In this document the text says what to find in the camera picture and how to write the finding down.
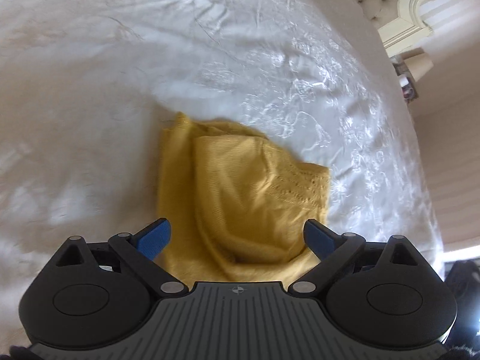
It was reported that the white embroidered bedspread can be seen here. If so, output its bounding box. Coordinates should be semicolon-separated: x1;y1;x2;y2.
1;0;443;350

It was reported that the yellow knit sweater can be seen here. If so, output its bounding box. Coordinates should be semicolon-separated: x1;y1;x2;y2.
156;113;330;286

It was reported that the left bedside lamp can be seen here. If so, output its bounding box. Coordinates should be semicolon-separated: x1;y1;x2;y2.
404;53;434;82

